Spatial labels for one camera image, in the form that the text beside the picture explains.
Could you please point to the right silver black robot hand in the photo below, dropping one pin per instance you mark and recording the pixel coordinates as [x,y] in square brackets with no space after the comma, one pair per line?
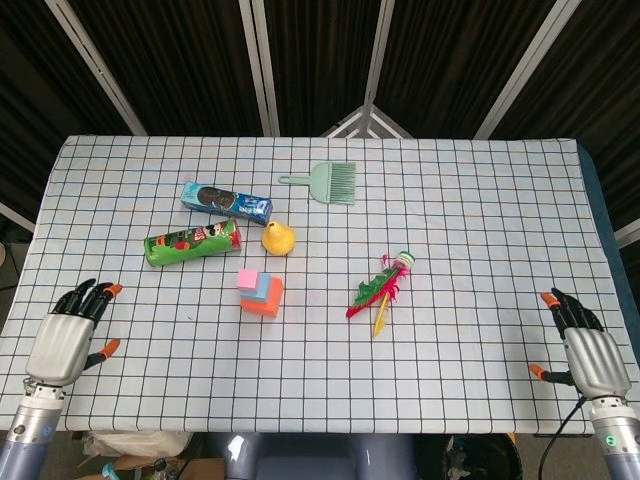
[595,362]

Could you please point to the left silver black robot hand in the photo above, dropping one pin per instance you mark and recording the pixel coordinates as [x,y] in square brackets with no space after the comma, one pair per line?
[60,350]

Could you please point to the small pink foam cube block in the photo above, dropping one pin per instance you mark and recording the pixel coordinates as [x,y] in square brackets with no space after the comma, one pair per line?
[247,279]

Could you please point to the blue foam cube block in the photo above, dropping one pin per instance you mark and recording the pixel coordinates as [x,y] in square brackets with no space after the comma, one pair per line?
[262,292]

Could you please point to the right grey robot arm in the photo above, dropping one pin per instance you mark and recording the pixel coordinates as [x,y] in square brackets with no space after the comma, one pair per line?
[612,440]

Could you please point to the large orange foam cube block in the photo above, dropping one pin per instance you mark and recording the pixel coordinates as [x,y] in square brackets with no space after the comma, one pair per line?
[260,310]

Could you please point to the white plastic bag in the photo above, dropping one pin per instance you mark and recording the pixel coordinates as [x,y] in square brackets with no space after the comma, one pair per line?
[135,442]

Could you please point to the black trash bin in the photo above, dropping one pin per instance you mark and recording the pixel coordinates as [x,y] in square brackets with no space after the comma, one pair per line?
[490,460]

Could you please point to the green potato chips can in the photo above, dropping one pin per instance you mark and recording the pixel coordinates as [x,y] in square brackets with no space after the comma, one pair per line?
[190,242]

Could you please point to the white black checkered tablecloth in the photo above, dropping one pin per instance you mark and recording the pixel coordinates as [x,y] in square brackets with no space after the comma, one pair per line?
[450,250]

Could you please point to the blue cookie box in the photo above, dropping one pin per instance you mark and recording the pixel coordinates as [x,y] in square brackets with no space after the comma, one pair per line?
[225,200]

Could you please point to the colourful feather shuttlecock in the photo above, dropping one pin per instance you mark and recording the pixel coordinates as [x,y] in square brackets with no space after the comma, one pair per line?
[370,292]

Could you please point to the yellow toy pear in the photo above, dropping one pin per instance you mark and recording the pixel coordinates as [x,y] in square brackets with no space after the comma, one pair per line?
[278,242]

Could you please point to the dark pleated screen panel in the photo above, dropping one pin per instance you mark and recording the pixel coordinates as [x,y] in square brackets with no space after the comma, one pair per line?
[320,55]
[30,100]
[450,65]
[175,65]
[600,100]

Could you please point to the grey robot torso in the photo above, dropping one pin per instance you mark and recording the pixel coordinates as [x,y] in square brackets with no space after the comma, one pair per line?
[310,460]

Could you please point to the mint green plastic brush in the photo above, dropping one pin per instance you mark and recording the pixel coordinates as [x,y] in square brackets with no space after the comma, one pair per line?
[325,185]

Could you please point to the white triangular screen foot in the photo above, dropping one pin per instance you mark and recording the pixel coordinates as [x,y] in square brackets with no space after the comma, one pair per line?
[367,122]

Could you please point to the white screen bottom rail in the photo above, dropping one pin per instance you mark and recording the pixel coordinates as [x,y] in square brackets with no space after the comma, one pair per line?
[17,217]
[627,234]

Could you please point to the white screen frame post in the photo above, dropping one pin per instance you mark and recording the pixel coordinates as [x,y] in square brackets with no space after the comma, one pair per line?
[380,50]
[528,65]
[95,65]
[255,65]

